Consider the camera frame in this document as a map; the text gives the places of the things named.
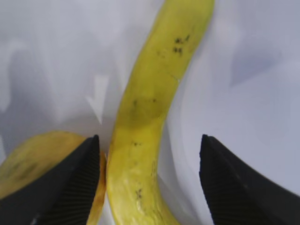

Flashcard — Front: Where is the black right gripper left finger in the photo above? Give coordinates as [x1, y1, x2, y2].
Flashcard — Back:
[0, 135, 100, 225]

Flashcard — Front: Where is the yellow pear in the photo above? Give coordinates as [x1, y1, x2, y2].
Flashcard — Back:
[0, 131, 106, 225]

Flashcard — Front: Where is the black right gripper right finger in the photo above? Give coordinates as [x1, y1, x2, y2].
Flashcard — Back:
[199, 135, 300, 225]

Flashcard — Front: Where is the yellow banana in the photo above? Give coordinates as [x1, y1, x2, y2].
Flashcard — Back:
[106, 0, 214, 225]

